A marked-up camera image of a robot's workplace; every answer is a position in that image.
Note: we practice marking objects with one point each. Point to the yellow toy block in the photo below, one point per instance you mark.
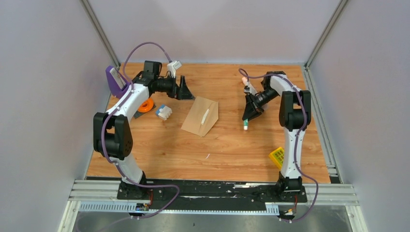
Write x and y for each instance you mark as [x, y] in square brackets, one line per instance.
[277, 157]

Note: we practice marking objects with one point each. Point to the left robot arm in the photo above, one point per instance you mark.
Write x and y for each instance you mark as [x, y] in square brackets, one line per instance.
[112, 136]

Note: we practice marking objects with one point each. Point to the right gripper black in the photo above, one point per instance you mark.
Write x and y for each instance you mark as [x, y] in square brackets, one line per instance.
[253, 108]

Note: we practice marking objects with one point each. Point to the beige letter paper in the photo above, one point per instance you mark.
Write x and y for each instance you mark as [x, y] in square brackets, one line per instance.
[205, 116]

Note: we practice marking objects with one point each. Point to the blue white toy block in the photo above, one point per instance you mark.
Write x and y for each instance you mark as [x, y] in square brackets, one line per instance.
[163, 112]

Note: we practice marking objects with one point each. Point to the green white glue stick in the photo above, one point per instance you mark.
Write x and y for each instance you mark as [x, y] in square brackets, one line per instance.
[245, 125]

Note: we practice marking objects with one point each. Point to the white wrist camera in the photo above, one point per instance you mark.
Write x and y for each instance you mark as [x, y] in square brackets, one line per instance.
[249, 89]
[173, 66]

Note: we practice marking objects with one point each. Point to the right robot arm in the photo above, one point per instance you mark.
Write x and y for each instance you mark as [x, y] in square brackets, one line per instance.
[294, 117]

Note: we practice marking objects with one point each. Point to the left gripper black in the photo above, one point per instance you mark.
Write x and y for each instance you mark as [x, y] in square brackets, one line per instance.
[181, 93]

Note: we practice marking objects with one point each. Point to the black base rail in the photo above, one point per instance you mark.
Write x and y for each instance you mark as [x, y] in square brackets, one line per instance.
[198, 195]

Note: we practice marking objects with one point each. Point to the brown paper envelope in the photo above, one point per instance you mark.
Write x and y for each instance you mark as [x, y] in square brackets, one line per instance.
[192, 122]

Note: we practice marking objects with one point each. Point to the purple holder stand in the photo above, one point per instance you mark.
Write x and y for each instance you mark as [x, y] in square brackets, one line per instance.
[117, 83]

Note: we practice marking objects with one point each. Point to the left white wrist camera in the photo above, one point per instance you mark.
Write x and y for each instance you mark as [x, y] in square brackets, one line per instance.
[173, 66]

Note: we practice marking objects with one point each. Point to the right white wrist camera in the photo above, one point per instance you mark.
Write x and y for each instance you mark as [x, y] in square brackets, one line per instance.
[249, 89]

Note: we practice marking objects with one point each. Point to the pink cylindrical tube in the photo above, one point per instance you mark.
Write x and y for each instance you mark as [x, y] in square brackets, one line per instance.
[244, 81]

